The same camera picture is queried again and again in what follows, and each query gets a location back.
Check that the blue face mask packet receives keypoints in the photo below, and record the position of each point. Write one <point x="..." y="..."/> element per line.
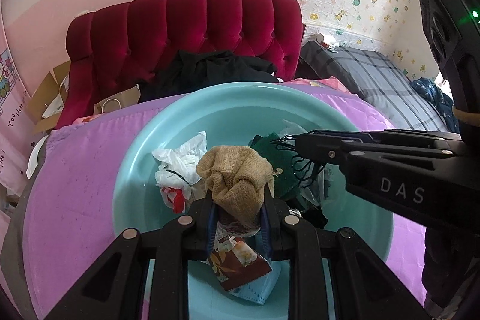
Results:
<point x="259" y="290"/>

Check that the white plastic colander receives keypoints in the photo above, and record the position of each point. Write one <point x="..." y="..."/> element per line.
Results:
<point x="36" y="159"/>

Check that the cardboard box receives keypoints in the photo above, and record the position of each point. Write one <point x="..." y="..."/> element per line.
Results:
<point x="47" y="103"/>

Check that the dark blue patterned cloth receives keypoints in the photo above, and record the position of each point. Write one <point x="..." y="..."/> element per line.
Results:
<point x="428" y="90"/>

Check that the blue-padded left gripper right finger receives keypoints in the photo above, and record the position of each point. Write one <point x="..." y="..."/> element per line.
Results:
<point x="333" y="274"/>

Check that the grey plaid mattress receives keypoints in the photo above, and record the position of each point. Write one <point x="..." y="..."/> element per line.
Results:
<point x="376" y="80"/>

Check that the green scouring pad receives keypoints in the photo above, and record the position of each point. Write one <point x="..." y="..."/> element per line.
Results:
<point x="292" y="173"/>

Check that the tan knitted cloth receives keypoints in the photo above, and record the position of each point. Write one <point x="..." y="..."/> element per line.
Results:
<point x="236" y="176"/>

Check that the purple quilted table cover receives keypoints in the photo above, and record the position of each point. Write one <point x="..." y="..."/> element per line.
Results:
<point x="68" y="221"/>

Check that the brown beige snack bar wrapper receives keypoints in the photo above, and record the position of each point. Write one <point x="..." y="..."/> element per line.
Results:
<point x="234" y="262"/>

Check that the pink hello kitty curtain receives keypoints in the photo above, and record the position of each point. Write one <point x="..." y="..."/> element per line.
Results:
<point x="16" y="135"/>

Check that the clear zip plastic bag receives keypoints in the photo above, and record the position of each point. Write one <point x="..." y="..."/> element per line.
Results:
<point x="322" y="192"/>

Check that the red velvet tufted sofa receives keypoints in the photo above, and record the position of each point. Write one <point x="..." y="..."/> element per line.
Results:
<point x="115" y="47"/>

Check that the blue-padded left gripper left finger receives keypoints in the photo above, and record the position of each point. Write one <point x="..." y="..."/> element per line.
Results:
<point x="143" y="275"/>

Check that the brown paper bag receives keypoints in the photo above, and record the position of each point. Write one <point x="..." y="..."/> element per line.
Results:
<point x="118" y="101"/>

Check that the teal plastic basin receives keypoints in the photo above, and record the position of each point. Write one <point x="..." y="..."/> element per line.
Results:
<point x="229" y="114"/>

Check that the white red tissue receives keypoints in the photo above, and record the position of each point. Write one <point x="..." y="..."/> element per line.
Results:
<point x="177" y="178"/>

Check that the black clothing on sofa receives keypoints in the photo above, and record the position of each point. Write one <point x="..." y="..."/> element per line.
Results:
<point x="191" y="72"/>

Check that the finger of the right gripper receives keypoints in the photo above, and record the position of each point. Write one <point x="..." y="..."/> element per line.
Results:
<point x="323" y="148"/>
<point x="394" y="136"/>

